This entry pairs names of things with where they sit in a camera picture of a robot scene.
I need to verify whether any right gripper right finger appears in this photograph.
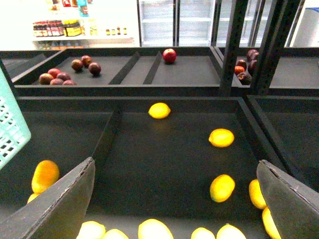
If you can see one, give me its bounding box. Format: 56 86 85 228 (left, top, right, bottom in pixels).
256 160 319 239

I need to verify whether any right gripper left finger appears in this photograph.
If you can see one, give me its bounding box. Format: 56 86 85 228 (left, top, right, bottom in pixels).
0 157 95 239

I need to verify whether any light blue plastic basket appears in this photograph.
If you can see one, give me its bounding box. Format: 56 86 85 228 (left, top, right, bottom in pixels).
0 70 31 168

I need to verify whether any lemon at bottom left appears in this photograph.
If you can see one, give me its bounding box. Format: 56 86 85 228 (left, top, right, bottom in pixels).
76 221 106 239

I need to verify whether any lemon behind right finger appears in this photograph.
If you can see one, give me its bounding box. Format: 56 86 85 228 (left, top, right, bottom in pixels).
249 179 267 210

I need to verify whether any yellow mango at left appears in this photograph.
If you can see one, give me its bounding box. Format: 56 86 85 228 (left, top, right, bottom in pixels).
31 160 60 194

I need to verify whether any lemon at lower right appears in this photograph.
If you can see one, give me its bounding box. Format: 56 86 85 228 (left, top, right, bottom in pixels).
209 174 236 203

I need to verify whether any lemon at bottom centre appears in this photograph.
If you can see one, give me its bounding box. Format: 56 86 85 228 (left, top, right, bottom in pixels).
138 219 173 239

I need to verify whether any lemon at right middle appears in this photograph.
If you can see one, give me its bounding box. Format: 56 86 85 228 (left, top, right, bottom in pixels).
208 128 235 148

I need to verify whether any lemon at tray back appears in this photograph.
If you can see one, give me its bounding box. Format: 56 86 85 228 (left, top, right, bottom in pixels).
148 103 171 120

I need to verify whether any black fruit display stand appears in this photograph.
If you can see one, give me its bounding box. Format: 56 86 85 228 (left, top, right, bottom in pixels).
0 46 319 239

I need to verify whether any dark passion fruit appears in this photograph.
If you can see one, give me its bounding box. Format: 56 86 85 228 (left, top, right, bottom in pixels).
88 62 102 76

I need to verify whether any red apple on shelf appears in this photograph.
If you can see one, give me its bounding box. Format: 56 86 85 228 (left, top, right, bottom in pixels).
162 48 177 63

